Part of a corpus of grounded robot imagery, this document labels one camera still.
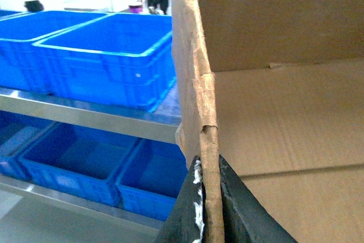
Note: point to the stainless steel shelf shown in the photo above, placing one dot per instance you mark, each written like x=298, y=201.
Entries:
x=161, y=125

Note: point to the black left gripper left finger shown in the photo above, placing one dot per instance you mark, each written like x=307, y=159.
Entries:
x=185, y=223

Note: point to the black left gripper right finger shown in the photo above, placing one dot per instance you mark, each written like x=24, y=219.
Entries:
x=245, y=219

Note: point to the brown cardboard box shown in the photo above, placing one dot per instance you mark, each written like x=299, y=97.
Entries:
x=276, y=88

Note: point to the purple capped bottle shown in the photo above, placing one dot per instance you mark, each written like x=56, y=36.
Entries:
x=135, y=6

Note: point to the blue plastic crate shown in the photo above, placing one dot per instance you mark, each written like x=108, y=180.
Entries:
x=120, y=60
x=79, y=161
x=22, y=67
x=152, y=178

